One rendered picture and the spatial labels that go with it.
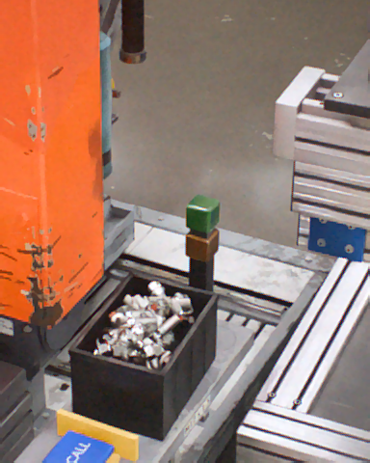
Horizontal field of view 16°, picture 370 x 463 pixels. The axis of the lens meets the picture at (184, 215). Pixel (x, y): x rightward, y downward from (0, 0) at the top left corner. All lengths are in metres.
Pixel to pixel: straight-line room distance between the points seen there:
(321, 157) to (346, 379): 0.50
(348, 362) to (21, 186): 0.81
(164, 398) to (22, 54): 0.48
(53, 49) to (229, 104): 1.95
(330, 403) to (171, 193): 1.08
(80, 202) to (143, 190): 1.36
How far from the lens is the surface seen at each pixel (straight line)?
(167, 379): 1.72
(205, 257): 1.90
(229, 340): 1.96
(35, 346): 2.20
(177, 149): 3.37
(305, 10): 4.20
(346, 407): 2.23
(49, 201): 1.75
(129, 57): 2.07
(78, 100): 1.76
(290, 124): 1.92
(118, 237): 2.75
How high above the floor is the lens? 1.64
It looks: 32 degrees down
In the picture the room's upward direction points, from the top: 1 degrees clockwise
